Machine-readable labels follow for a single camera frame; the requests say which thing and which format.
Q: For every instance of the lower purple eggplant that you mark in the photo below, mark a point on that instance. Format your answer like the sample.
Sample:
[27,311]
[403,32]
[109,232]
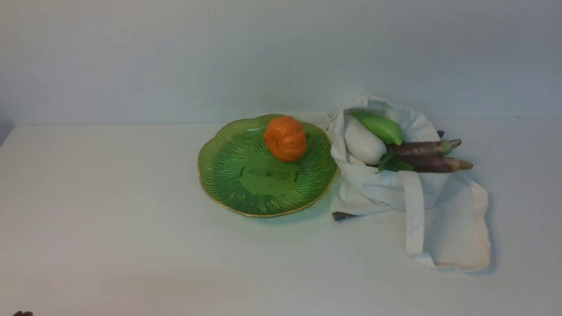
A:
[433,165]

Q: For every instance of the green glass plate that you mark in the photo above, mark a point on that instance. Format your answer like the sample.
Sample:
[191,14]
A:
[237,170]

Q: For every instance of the dark object at bottom edge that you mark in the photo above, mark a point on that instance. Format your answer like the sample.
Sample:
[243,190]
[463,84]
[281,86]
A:
[23,313]

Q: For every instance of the green cucumber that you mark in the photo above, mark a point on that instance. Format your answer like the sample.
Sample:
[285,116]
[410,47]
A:
[383,127]

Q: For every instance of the green leafy vegetable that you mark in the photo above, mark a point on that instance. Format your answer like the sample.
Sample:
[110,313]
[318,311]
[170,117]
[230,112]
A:
[391,162]

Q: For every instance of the purple eggplant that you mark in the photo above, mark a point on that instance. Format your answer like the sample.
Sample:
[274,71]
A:
[433,165]
[433,149]

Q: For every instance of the upper purple eggplant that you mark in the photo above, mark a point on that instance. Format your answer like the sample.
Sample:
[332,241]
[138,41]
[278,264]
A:
[433,149]

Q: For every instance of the orange pumpkin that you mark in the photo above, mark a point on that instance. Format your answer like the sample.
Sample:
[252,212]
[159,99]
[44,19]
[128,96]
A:
[286,139]

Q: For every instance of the white cloth bag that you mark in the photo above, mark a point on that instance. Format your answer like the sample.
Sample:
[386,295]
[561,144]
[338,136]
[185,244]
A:
[445,212]

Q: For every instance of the white radish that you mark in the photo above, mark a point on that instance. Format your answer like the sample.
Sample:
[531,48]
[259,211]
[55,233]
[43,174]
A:
[361,143]

